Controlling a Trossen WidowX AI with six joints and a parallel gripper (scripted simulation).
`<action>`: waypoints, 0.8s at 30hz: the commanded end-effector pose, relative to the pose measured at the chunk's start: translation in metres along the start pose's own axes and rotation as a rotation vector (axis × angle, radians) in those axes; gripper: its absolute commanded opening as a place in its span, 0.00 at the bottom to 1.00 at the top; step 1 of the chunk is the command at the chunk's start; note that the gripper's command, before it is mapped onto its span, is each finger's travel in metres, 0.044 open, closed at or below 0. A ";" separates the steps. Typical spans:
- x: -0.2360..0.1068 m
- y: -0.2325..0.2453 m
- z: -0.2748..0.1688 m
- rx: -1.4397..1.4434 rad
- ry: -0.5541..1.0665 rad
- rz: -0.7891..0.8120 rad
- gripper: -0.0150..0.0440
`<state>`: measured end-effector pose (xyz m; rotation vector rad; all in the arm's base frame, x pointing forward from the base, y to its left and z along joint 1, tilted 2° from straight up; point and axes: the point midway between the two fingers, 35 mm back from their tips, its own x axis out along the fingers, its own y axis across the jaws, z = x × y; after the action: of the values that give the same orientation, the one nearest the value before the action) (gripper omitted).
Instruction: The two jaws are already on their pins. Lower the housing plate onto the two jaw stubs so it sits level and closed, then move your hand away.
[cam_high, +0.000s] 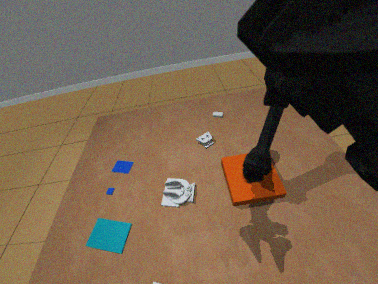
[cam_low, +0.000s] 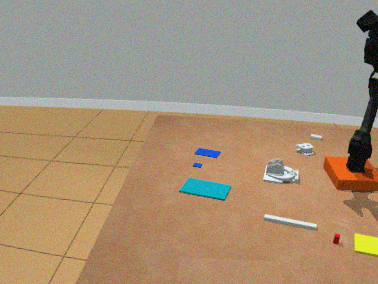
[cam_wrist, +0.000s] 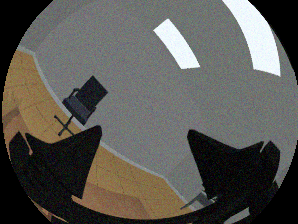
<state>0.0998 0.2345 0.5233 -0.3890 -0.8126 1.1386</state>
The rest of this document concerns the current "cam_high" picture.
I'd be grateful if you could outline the blue flat square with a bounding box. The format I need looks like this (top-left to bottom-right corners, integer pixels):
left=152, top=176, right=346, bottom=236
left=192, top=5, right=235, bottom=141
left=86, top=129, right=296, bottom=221
left=112, top=161, right=133, bottom=174

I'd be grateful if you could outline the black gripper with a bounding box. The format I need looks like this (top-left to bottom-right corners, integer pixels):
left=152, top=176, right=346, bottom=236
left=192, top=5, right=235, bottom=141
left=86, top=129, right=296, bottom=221
left=237, top=0, right=378, bottom=191

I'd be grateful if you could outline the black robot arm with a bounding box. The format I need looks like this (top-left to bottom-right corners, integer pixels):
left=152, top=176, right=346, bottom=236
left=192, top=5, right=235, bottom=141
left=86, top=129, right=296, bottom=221
left=242, top=68, right=289, bottom=183

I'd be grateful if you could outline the teal square plate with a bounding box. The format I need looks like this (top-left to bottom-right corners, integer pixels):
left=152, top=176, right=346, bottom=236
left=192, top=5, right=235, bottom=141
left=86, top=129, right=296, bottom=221
left=86, top=218, right=132, bottom=254

